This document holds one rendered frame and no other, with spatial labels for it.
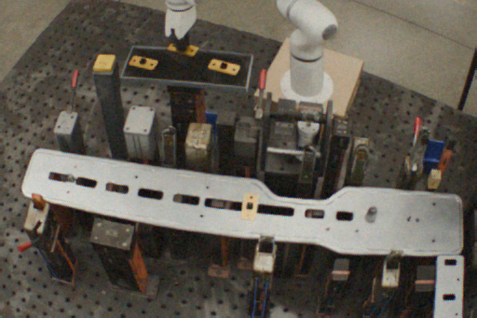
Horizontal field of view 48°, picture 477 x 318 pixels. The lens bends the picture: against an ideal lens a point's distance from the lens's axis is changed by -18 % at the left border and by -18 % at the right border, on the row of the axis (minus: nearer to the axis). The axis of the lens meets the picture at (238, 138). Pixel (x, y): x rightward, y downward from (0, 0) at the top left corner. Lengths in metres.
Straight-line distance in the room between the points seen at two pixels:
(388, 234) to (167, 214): 0.62
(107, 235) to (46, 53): 1.25
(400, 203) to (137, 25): 1.46
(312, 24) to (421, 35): 2.07
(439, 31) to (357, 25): 0.63
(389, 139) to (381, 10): 1.83
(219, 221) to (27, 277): 0.76
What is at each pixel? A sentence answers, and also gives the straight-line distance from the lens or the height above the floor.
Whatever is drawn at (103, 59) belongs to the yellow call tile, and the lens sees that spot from 1.89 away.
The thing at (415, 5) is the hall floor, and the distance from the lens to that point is 4.19.
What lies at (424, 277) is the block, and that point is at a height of 0.98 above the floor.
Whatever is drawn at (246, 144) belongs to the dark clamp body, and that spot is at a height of 1.07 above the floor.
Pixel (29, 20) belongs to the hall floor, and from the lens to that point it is 4.13.
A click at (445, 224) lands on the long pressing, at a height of 1.00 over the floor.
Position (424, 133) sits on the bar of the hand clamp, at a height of 1.21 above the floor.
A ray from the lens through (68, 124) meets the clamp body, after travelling 1.87.
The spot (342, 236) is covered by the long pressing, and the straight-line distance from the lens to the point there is 1.68.
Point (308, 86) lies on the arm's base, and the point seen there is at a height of 0.87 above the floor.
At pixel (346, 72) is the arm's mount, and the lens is 2.33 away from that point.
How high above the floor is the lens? 2.44
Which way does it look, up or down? 51 degrees down
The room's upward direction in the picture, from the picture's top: 1 degrees clockwise
